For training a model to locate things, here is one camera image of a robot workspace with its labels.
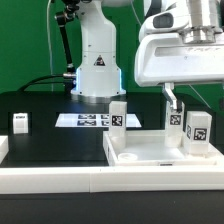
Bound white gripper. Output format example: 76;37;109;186
134;33;224;112

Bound white square table top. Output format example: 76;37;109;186
103;130;224;166

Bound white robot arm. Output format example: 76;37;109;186
63;0;224;112

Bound white base tag plate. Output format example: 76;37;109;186
55;113;141;128

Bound white U-shaped obstacle fence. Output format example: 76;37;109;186
0;136;224;194

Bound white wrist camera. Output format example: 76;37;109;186
139;9;189;41

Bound black cables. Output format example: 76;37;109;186
18;73;76;93

